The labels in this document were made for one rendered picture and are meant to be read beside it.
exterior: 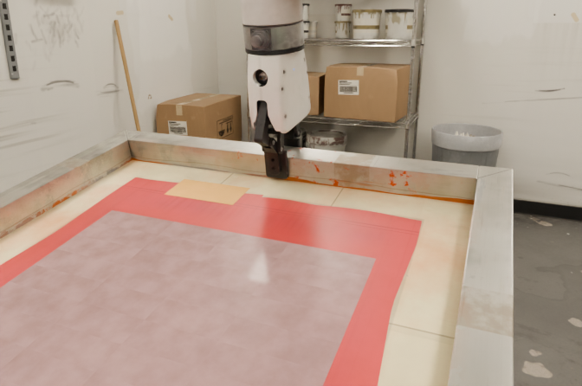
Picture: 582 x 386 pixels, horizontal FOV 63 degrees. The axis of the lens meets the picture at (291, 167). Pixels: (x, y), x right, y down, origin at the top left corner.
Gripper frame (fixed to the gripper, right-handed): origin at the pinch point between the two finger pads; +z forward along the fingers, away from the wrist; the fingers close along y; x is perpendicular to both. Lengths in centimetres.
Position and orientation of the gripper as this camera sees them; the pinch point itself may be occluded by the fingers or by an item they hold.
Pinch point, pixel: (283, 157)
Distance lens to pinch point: 66.4
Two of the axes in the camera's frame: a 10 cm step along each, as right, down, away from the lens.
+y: 3.8, -4.1, 8.3
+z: 0.6, 9.1, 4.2
